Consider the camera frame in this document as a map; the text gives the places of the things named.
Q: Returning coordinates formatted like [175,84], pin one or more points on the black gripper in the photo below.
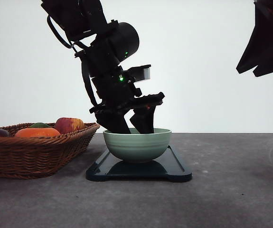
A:
[114,95]

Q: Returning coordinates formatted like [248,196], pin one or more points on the green ceramic bowl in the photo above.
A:
[136,146]

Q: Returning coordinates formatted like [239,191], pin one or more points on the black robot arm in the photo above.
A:
[114,43]

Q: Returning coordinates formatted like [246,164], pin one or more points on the brown wicker basket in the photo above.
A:
[41,157]

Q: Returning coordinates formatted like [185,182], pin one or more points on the dark blue rectangular tray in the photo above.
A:
[168,165]

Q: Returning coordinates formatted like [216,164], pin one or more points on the red yellow apple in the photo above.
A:
[69,124]

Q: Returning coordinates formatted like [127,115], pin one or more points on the dark green fruit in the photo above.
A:
[39,125]

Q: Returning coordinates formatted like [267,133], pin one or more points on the orange tangerine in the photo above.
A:
[36,132]

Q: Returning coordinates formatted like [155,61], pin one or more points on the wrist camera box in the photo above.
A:
[140,73]

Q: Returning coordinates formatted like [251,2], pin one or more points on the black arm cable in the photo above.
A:
[88,79]

